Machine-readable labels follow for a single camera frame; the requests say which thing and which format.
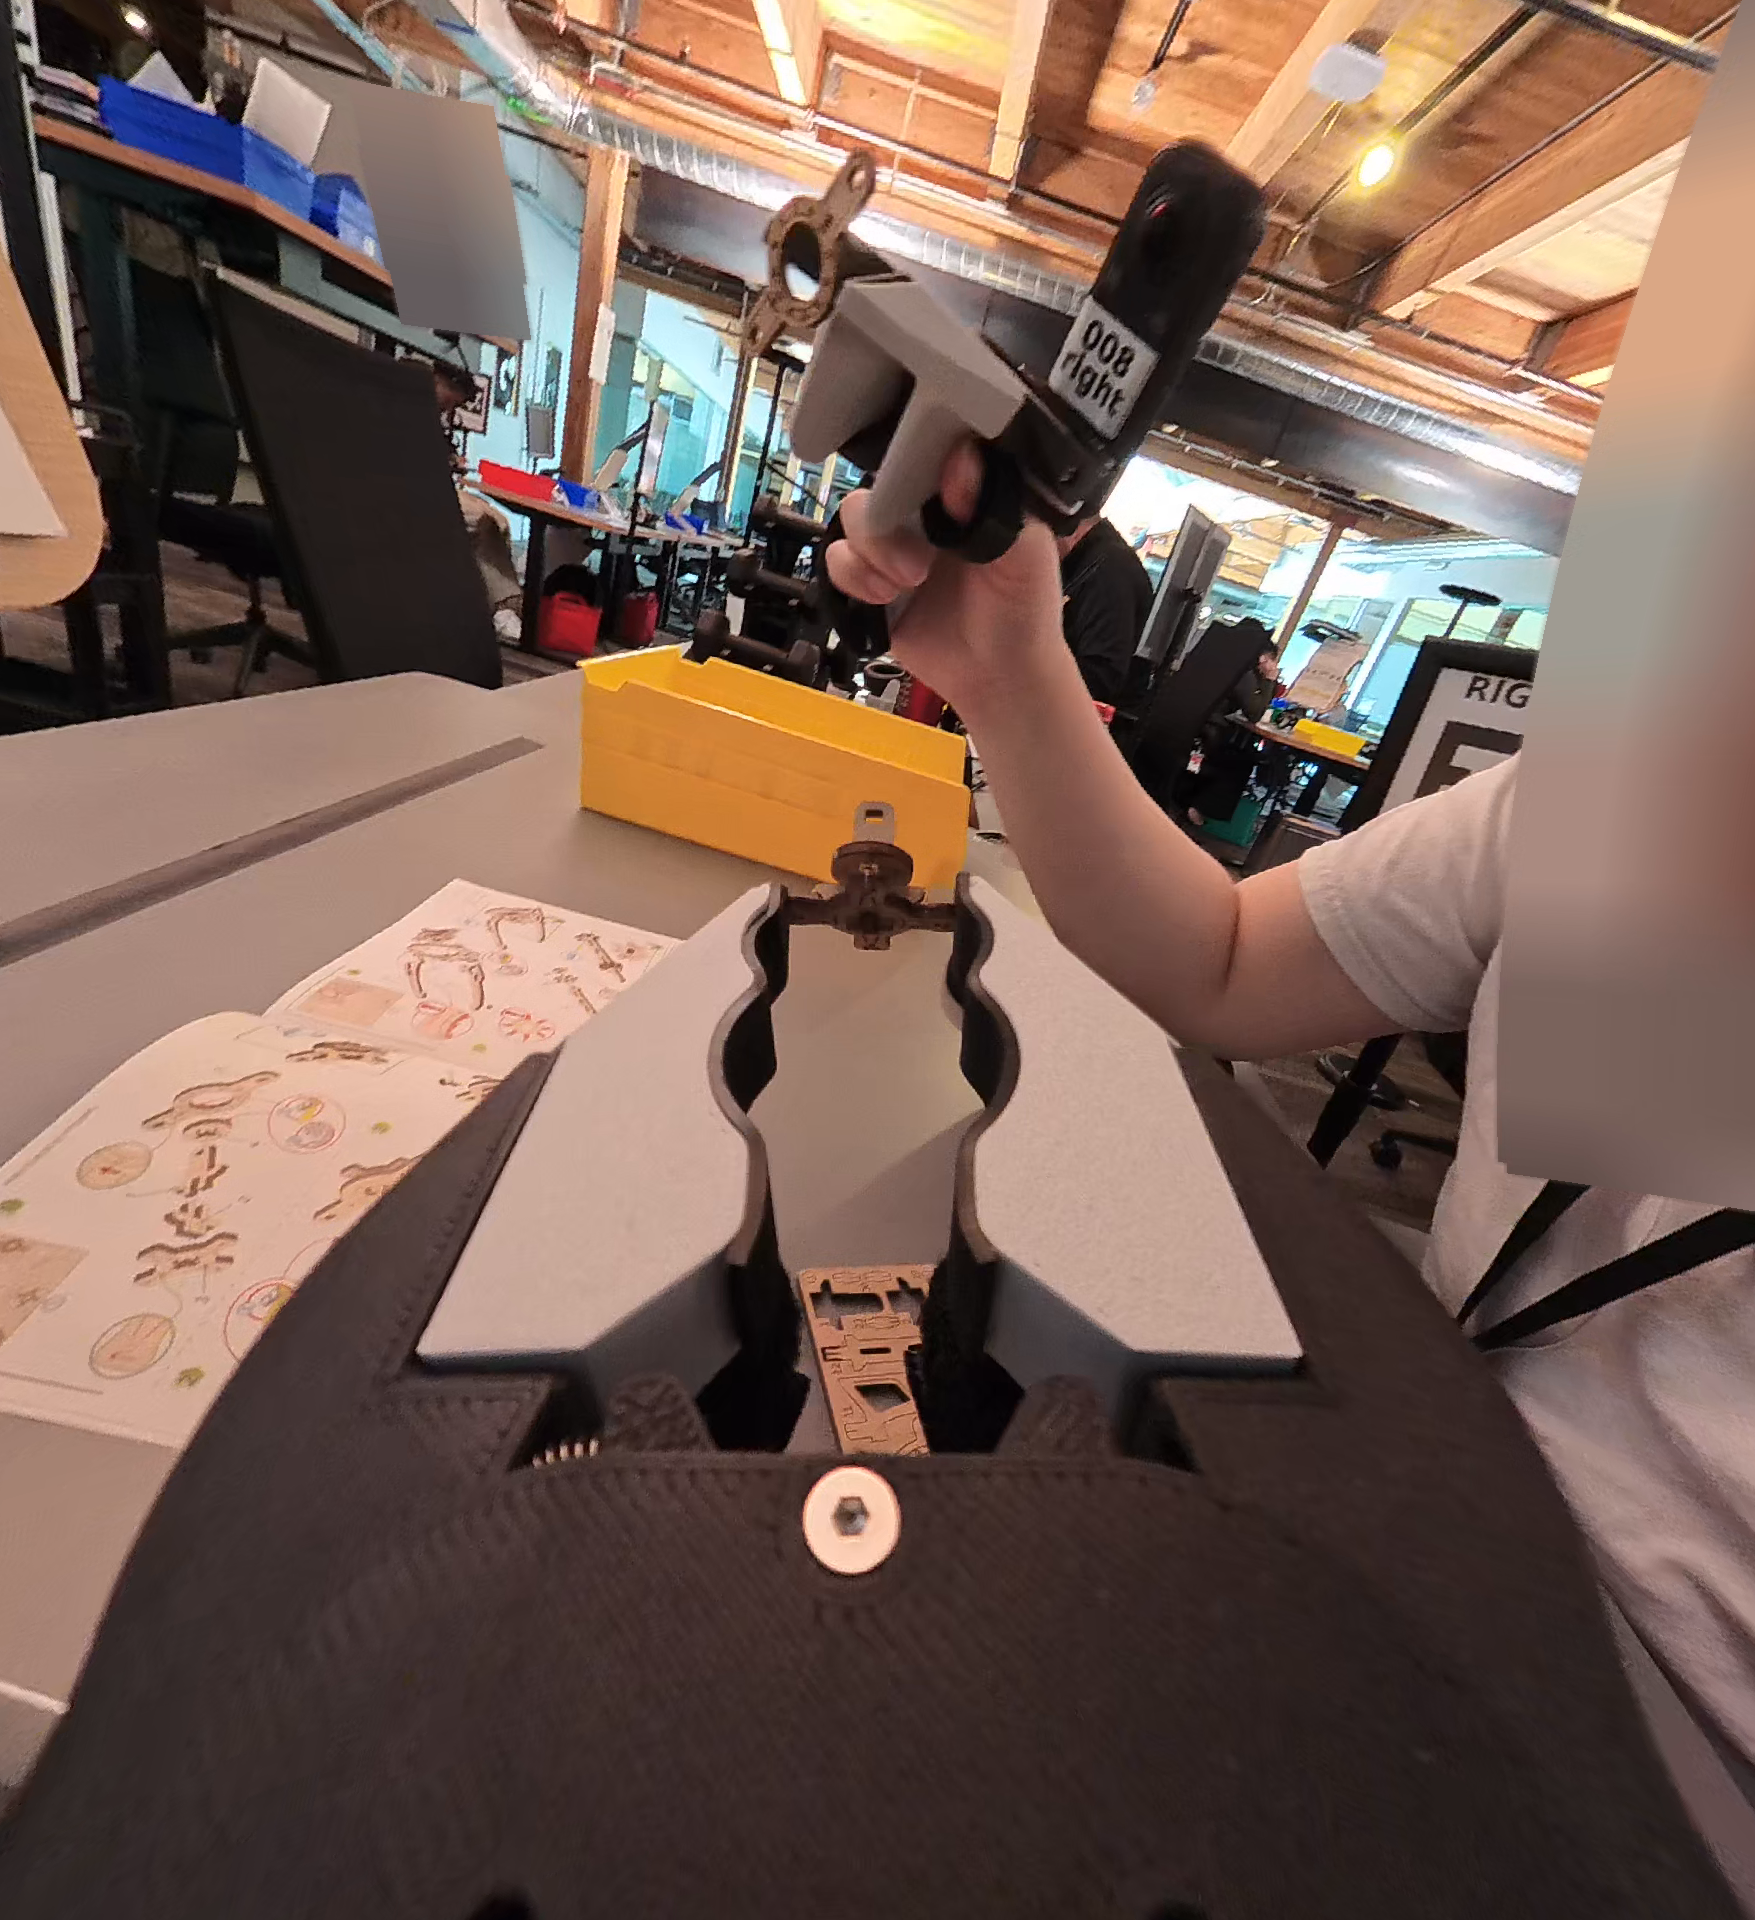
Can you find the black framed sign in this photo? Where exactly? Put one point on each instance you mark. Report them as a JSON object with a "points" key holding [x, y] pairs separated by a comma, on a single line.
{"points": [[1447, 735]]}

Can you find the small wooden axle part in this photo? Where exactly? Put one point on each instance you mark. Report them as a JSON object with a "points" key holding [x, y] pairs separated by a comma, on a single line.
{"points": [[873, 900]]}

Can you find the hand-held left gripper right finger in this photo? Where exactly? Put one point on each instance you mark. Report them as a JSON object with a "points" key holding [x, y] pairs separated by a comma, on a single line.
{"points": [[1117, 1170]]}

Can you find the illustrated instruction booklet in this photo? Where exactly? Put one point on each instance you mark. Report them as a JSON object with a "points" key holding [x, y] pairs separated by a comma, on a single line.
{"points": [[142, 1201]]}

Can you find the black panel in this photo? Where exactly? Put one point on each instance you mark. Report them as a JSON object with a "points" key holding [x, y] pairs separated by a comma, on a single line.
{"points": [[352, 495]]}

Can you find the black knobbed stand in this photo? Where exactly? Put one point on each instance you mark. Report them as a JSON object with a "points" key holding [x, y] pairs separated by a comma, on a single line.
{"points": [[779, 584]]}

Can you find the laser-cut wooden parts sheet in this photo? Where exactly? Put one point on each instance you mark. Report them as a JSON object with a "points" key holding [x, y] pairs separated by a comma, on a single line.
{"points": [[862, 1366]]}

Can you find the wooden board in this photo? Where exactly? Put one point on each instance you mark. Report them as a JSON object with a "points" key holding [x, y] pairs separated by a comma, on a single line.
{"points": [[7, 271]]}

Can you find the yellow plastic bin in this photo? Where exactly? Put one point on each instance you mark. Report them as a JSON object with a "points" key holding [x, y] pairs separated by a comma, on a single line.
{"points": [[756, 764]]}

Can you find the black chair base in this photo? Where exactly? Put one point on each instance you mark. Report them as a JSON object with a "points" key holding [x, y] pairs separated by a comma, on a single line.
{"points": [[1381, 1103]]}

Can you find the person's right hand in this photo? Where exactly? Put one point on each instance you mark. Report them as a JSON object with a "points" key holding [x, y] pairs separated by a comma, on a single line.
{"points": [[966, 615]]}

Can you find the row of blue bins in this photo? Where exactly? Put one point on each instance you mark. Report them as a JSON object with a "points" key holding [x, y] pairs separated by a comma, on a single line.
{"points": [[246, 150]]}

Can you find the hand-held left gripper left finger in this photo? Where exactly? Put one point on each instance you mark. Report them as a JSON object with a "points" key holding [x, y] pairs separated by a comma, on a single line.
{"points": [[591, 1170]]}

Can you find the red bucket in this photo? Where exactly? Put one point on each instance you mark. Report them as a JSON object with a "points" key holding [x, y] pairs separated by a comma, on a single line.
{"points": [[570, 624], [638, 618]]}

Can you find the red tray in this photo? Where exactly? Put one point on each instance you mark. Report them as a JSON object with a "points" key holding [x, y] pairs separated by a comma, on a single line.
{"points": [[516, 480]]}

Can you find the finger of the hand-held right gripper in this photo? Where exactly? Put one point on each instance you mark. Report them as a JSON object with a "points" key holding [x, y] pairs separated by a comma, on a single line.
{"points": [[891, 367], [869, 271]]}

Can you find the person's right forearm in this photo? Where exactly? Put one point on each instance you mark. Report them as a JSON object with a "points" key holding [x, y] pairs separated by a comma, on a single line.
{"points": [[1117, 856]]}

